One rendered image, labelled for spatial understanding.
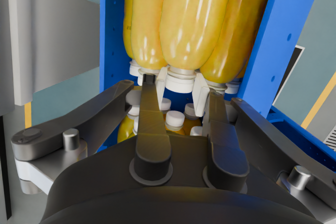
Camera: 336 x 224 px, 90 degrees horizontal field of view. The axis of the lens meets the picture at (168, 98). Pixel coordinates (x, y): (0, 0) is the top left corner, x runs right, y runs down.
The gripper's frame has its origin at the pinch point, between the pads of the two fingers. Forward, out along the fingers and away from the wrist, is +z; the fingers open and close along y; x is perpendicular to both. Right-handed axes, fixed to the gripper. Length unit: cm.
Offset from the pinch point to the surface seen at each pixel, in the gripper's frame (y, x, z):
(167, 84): -1.5, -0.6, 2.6
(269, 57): 7.8, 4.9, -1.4
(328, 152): 57, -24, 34
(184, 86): 0.6, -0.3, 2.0
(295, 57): 81, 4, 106
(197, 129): 5.0, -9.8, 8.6
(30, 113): -130, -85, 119
